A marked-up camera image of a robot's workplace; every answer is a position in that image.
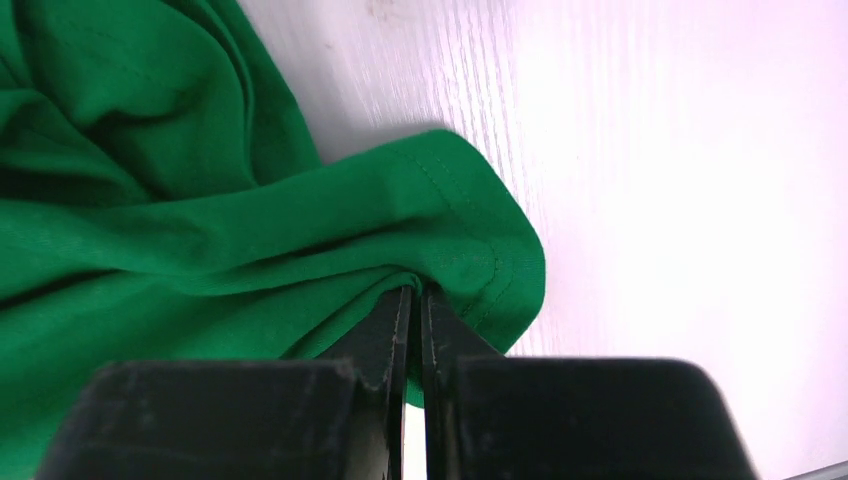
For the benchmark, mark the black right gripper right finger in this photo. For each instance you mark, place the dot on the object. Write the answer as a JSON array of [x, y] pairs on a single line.
[[489, 416]]

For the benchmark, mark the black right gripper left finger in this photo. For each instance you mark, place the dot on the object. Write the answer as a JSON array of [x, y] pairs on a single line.
[[339, 416]]

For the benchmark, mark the green t-shirt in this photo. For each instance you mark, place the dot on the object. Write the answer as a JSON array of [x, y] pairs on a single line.
[[162, 197]]

